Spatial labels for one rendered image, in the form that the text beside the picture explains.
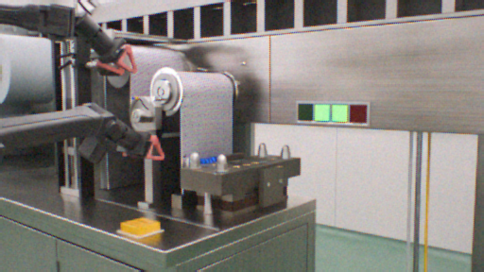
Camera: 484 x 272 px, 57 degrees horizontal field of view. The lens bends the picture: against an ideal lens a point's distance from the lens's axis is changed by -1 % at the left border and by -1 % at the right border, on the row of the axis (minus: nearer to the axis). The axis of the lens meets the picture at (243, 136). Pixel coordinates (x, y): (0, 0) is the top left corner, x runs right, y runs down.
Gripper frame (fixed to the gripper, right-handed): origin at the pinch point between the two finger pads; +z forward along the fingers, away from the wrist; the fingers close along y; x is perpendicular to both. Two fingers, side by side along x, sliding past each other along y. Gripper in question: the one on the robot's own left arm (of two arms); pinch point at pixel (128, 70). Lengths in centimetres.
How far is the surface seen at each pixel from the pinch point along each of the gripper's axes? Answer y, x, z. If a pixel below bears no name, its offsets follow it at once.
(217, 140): 6.7, 2.6, 37.1
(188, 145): 6.6, -6.5, 27.3
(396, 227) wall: -23, 91, 288
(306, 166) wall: -108, 123, 261
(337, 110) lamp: 42, 20, 43
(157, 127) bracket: -0.6, -6.0, 19.1
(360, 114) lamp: 49, 19, 43
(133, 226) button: 17.5, -38.1, 14.9
